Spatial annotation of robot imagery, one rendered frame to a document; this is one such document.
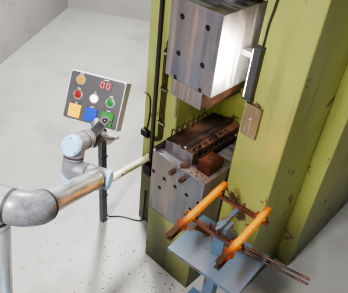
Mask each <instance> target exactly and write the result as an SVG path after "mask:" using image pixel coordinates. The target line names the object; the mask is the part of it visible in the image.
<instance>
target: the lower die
mask: <svg viewBox="0 0 348 293"><path fill-rule="evenodd" d="M225 119H228V120H230V122H228V123H227V124H225V125H224V126H222V127H220V128H219V129H217V130H215V131H213V132H212V133H210V134H208V135H206V136H205V137H203V138H202V139H200V140H198V141H197V142H195V143H193V144H191V145H190V146H188V147H187V148H185V150H184V149H182V148H181V147H180V146H181V145H182V144H184V143H185V142H187V141H188V140H190V139H192V138H194V137H195V136H197V135H199V134H201V133H202V132H204V131H205V130H207V129H209V128H211V127H212V126H214V125H216V124H218V123H219V122H221V121H223V120H225ZM239 127H240V125H239V124H237V123H235V122H234V120H232V119H231V118H229V117H225V116H222V115H221V114H219V115H218V114H216V113H215V112H214V113H212V114H210V115H208V118H207V117H205V118H203V121H202V119H201V120H199V121H198V124H197V122H195V123H193V127H192V126H191V125H190V126H188V129H186V128H184V129H183V131H182V133H181V131H179V132H177V136H175V135H176V134H174V135H172V136H170V137H168V138H167V139H166V143H165V148H166V149H167V150H169V151H170V152H172V153H173V154H175V155H176V153H177V155H176V156H178V157H179V158H181V159H182V160H184V161H185V162H187V163H189V165H191V166H192V165H194V163H193V159H194V158H196V157H197V150H196V149H195V150H194V151H193V148H197V149H198V151H199V154H198V155H201V154H202V152H203V148H202V146H200V147H198V146H199V145H200V144H201V145H203V146H204V152H205V151H207V149H208V144H207V143H205V144H204V142H205V141H207V142H209V148H212V146H213V144H214V141H213V140H210V141H209V139H210V138H213V139H214V140H215V145H216V144H218V141H219V138H218V137H217V136H216V137H214V136H215V135H218V136H219V137H220V142H221V141H223V137H224V135H223V134H222V133H221V134H219V133H220V132H224V133H225V139H226V138H227V137H228V135H229V132H228V130H229V131H230V136H231V135H232V134H237V133H238V132H239ZM225 129H228V130H226V131H224V130H225Z"/></svg>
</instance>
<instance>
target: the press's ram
mask: <svg viewBox="0 0 348 293"><path fill-rule="evenodd" d="M267 4H268V1H265V0H172V3H171V16H170V23H169V36H168V49H167V56H166V69H165V73H166V74H168V75H170V76H171V77H173V78H175V77H176V79H177V80H179V81H181V82H182V83H184V84H186V85H188V86H189V87H191V88H193V89H195V90H197V91H200V90H201V93H202V94H204V95H206V96H207V97H209V98H212V97H214V96H216V95H218V94H220V93H222V92H224V91H225V90H227V89H229V88H231V87H233V86H235V85H237V84H239V83H241V82H242V81H244V80H246V79H247V75H248V70H249V67H250V62H251V57H252V53H253V46H255V45H257V44H258V43H259V39H260V34H261V30H262V25H263V21H264V17H265V12H266V8H267Z"/></svg>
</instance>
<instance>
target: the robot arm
mask: <svg viewBox="0 0 348 293"><path fill-rule="evenodd" d="M111 122H112V121H111V119H109V118H108V117H107V116H106V115H103V117H102V118H100V119H99V118H95V119H94V120H93V121H92V122H91V127H90V129H84V130H81V131H78V132H77V133H74V134H70V135H68V136H67V137H65V138H64V139H63V140H62V142H61V150H62V152H63V162H62V169H61V178H62V180H63V181H64V183H62V184H59V185H57V186H54V187H52V188H50V189H48V190H46V189H43V188H41V189H37V190H34V191H28V190H20V189H17V188H14V187H10V186H8V185H4V184H1V183H0V293H13V278H12V229H11V226H15V227H34V226H41V225H44V224H47V223H49V222H51V221H52V220H53V219H54V218H56V217H57V215H58V212H59V211H60V210H62V209H64V208H66V207H68V206H69V205H71V204H73V203H75V202H76V201H78V200H80V199H82V198H84V197H85V196H87V195H88V194H90V193H92V192H94V191H96V190H98V189H100V188H103V189H104V190H108V189H109V188H110V186H111V184H112V180H113V170H111V169H108V168H104V167H100V166H96V165H92V164H89V163H86V162H84V154H85V151H86V150H88V149H89V148H92V147H94V148H95V147H97V146H99V145H100V143H101V142H102V141H103V138H104V140H106V141H107V145H110V144H111V143H113V142H114V140H118V139H119V138H120V137H119V136H118V135H115V134H111V133H108V134H106V132H105V131H104V129H105V128H106V127H107V126H108V125H109V124H110V123H111Z"/></svg>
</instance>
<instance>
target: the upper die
mask: <svg viewBox="0 0 348 293"><path fill-rule="evenodd" d="M245 85H246V80H244V81H242V82H241V83H239V84H237V85H235V86H233V87H231V88H229V89H227V90H225V91H224V92H222V93H220V94H218V95H216V96H214V97H212V98H209V97H207V96H206V95H204V94H202V93H201V90H200V91H197V90H195V89H193V88H191V87H189V86H188V85H186V84H184V83H182V82H181V81H179V80H177V79H176V77H175V78H173V77H172V85H171V94H172V95H174V96H176V97H177V98H179V99H181V100H183V101H184V102H186V103H188V104H189V105H191V106H193V107H194V108H196V109H198V110H202V109H204V108H206V107H207V106H210V105H212V104H213V103H215V102H217V101H219V100H221V99H222V98H224V97H226V96H228V95H230V94H232V93H234V92H236V91H238V90H239V89H241V88H243V87H245Z"/></svg>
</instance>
